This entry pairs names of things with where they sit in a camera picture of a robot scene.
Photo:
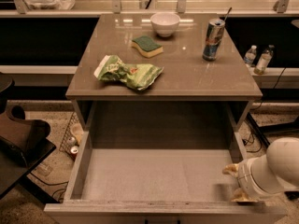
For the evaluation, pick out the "black stand leg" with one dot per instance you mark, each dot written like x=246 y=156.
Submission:
x=36 y=191

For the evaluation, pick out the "red soda can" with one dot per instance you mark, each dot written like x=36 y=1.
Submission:
x=73 y=152

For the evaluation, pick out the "blue silver energy drink can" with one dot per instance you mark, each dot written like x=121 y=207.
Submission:
x=214 y=34

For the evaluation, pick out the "black floor bar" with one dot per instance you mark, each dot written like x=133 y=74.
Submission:
x=257 y=131

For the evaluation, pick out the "small clear water bottle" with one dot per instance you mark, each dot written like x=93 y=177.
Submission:
x=250 y=56

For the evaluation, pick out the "green yellow sponge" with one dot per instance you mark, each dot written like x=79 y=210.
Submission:
x=146 y=46

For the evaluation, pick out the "white bowl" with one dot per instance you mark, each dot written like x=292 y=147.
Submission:
x=164 y=24

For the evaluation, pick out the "clear bottle with yellow liquid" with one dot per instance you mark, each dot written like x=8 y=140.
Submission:
x=264 y=60

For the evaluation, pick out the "dark robot base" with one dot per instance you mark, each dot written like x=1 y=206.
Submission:
x=23 y=142

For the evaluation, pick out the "green crumpled chip bag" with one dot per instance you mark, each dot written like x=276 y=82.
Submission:
x=134 y=76

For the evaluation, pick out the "grey top drawer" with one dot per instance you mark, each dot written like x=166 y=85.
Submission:
x=158 y=163

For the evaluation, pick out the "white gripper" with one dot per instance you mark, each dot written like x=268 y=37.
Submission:
x=244 y=178

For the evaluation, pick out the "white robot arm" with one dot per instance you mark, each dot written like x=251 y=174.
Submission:
x=274 y=172

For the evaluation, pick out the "wire basket with trash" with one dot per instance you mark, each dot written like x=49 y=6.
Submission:
x=72 y=135

